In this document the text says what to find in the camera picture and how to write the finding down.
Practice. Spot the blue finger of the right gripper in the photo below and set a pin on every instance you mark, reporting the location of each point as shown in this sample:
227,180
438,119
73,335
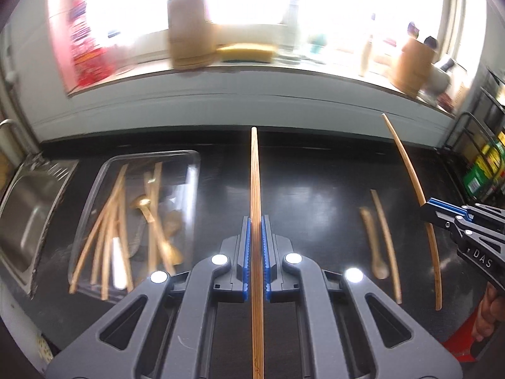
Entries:
442,214

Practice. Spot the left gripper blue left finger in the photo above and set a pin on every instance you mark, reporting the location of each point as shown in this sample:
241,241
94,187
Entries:
243,257

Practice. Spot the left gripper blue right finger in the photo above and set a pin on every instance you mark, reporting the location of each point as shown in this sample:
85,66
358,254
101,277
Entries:
272,262

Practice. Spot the bamboo chopstick five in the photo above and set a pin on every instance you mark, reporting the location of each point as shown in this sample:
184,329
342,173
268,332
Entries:
257,273

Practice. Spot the bamboo chopstick six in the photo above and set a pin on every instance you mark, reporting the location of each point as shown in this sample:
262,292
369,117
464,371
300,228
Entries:
420,200

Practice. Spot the bamboo chopstick seven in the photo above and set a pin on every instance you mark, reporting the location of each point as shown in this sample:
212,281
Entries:
389,247

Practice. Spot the translucent amber plastic spoon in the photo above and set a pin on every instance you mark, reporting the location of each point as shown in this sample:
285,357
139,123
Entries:
378,266

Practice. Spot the brown wooden spoon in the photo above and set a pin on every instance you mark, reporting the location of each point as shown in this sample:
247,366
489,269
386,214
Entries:
172,224

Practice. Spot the white handled orange spoon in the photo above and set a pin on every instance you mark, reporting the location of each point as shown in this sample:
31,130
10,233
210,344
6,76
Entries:
119,275

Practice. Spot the gold spoon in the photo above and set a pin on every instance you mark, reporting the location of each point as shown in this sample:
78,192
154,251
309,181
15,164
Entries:
142,203

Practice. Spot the bamboo chopstick two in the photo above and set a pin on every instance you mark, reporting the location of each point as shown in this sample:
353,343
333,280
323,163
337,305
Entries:
169,268

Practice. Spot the bamboo chopstick one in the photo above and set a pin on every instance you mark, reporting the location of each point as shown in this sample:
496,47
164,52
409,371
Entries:
152,191

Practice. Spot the bamboo chopstick four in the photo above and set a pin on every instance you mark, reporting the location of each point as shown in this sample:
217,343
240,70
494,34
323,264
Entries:
123,236

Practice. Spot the bamboo chopstick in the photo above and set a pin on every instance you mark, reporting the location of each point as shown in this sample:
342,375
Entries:
95,228

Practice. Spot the steel spoon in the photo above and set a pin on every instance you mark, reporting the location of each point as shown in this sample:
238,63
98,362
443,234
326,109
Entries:
134,244

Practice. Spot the person right hand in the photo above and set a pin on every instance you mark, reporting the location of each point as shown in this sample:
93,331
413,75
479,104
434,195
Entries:
491,310

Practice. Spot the green box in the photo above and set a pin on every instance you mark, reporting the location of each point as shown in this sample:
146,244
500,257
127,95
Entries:
480,180

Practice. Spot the clear plastic tray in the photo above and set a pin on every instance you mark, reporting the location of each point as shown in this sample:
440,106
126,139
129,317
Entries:
178,191

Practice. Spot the white ceramic mortar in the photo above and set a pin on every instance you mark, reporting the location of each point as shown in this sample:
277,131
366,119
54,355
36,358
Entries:
438,80

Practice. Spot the right bamboo utensil holder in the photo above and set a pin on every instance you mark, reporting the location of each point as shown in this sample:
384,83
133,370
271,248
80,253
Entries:
411,69

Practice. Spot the bamboo utensil holder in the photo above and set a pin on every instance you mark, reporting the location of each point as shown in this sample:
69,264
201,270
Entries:
191,36
411,69

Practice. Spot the yellow sponge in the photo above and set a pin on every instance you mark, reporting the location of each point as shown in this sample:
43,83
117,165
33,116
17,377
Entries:
247,53

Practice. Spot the stainless steel sink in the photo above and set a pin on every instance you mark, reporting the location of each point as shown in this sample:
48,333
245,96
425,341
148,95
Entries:
27,208

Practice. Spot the left bamboo utensil holder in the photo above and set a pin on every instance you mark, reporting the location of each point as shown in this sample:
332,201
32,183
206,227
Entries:
191,36

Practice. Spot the red detergent bottle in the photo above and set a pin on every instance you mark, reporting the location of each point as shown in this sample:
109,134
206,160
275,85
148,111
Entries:
91,60

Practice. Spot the chrome faucet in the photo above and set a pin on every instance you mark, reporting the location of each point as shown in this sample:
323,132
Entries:
19,133

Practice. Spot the black wire rack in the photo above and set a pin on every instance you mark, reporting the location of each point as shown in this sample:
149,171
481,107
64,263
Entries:
477,132

